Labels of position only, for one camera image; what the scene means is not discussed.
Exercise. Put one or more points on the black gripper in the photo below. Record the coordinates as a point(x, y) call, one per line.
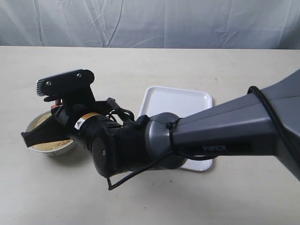
point(76, 115)

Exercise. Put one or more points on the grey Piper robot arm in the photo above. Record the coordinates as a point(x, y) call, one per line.
point(261, 123)

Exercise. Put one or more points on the white ceramic bowl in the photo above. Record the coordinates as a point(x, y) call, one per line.
point(58, 150)

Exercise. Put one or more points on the white rectangular plastic tray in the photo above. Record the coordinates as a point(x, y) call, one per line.
point(164, 104)

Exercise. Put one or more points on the grey-blue backdrop cloth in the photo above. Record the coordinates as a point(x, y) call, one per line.
point(211, 24)

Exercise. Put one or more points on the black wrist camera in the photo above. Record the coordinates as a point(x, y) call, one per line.
point(65, 82)

